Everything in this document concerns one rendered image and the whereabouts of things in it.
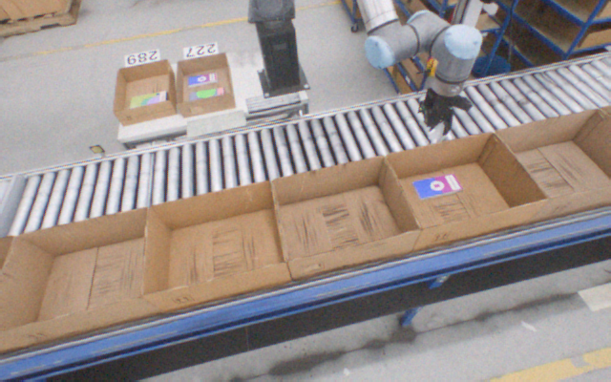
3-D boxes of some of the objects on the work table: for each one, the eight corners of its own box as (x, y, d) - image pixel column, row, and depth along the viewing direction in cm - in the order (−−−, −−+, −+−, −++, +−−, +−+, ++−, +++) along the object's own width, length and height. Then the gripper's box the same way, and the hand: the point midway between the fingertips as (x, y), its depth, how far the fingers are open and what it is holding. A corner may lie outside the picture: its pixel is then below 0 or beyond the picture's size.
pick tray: (175, 73, 195) (168, 58, 187) (177, 115, 173) (169, 99, 165) (126, 83, 192) (116, 69, 184) (122, 127, 170) (112, 113, 162)
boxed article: (189, 79, 190) (188, 77, 188) (217, 74, 191) (216, 72, 190) (189, 88, 185) (188, 85, 184) (217, 82, 187) (217, 79, 185)
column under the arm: (257, 71, 191) (244, 15, 165) (299, 62, 194) (294, 6, 167) (263, 98, 176) (251, 42, 149) (310, 89, 178) (305, 31, 152)
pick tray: (230, 66, 196) (225, 52, 188) (236, 108, 173) (231, 93, 165) (182, 75, 193) (176, 60, 185) (182, 118, 171) (175, 104, 163)
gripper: (421, 79, 99) (409, 129, 116) (439, 104, 92) (423, 154, 109) (448, 74, 100) (431, 124, 117) (468, 98, 93) (447, 148, 110)
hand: (435, 134), depth 112 cm, fingers open, 5 cm apart
